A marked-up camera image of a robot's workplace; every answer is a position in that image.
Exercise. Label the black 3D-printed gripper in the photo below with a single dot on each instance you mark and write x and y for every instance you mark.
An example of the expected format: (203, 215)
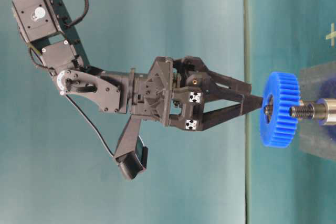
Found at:
(175, 92)

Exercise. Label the large blue plastic gear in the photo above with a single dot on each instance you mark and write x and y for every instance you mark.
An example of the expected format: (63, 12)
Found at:
(282, 91)

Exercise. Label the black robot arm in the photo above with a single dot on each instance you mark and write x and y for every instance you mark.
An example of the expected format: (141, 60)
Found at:
(54, 46)

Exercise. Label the far threaded steel shaft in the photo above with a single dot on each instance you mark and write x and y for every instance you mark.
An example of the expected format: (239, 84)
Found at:
(268, 109)

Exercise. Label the threaded steel shaft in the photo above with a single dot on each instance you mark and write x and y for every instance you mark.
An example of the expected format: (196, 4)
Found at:
(322, 110)
(268, 109)

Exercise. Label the near threaded steel shaft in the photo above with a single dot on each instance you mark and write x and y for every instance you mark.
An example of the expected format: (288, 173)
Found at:
(322, 110)

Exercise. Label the yellow tape cross marker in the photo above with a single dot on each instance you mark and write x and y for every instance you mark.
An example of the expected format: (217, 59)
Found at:
(331, 35)

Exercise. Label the grey metal base plate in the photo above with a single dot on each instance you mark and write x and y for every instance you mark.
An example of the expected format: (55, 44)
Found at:
(317, 82)

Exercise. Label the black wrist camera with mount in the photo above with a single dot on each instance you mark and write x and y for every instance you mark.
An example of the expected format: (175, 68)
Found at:
(131, 154)

